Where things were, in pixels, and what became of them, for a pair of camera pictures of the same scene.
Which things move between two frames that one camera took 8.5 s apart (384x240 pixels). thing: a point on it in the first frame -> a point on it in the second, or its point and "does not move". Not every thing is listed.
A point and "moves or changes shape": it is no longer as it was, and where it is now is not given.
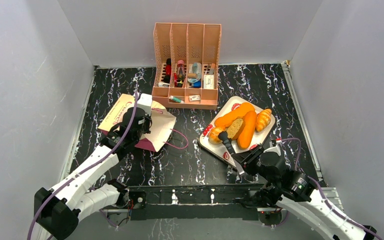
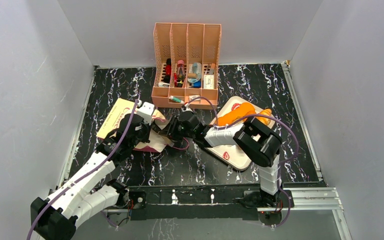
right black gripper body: x=250 y=157 -> x=171 y=128
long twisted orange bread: x=222 y=121 does not move
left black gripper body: x=145 y=129 does not move
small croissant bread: x=263 y=119 does not move
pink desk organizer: x=186 y=61 does not move
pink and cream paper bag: x=162 y=121 moves or changes shape
